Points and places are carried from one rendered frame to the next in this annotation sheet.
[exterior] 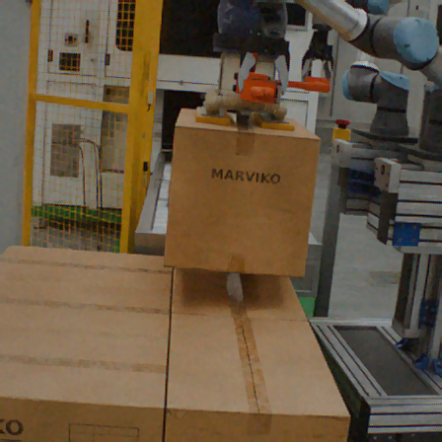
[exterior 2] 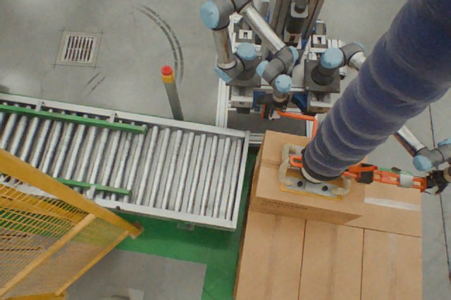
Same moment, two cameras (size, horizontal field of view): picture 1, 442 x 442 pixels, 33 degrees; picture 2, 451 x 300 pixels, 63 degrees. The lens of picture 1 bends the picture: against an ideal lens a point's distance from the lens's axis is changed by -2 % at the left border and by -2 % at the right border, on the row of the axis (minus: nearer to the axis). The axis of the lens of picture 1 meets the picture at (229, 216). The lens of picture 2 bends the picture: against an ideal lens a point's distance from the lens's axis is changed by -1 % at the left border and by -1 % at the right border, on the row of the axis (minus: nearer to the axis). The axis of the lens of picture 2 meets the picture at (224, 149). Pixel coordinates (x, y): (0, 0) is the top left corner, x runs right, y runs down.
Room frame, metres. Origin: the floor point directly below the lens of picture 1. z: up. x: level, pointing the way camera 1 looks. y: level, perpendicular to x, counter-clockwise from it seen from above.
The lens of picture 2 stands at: (2.75, 0.64, 3.09)
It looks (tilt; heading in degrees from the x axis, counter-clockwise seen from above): 72 degrees down; 280
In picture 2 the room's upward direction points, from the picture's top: 3 degrees clockwise
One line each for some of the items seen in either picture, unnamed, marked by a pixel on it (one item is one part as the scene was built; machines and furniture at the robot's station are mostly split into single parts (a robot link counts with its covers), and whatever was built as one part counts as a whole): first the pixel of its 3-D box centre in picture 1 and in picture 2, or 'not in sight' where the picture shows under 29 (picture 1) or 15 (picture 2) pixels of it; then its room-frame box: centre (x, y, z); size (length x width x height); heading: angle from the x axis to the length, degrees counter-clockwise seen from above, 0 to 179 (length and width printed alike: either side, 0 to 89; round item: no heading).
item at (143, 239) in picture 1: (228, 245); (241, 178); (2.74, -0.01, 0.58); 0.70 x 0.03 x 0.06; 94
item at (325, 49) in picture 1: (321, 43); (279, 101); (2.64, -0.26, 1.34); 0.09 x 0.08 x 0.12; 3
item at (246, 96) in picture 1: (257, 90); (430, 186); (1.76, -0.04, 1.20); 0.08 x 0.07 x 0.05; 3
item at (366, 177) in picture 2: (251, 84); (365, 173); (2.11, -0.03, 1.20); 0.10 x 0.08 x 0.06; 93
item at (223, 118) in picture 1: (212, 110); (311, 186); (2.35, 0.08, 1.10); 0.34 x 0.10 x 0.05; 3
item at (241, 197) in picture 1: (236, 184); (305, 179); (2.35, -0.01, 0.88); 0.60 x 0.40 x 0.40; 3
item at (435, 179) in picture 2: (266, 30); (441, 177); (1.78, -0.05, 1.34); 0.09 x 0.08 x 0.12; 3
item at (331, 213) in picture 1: (330, 238); (175, 105); (3.35, -0.46, 0.50); 0.07 x 0.07 x 1.00; 4
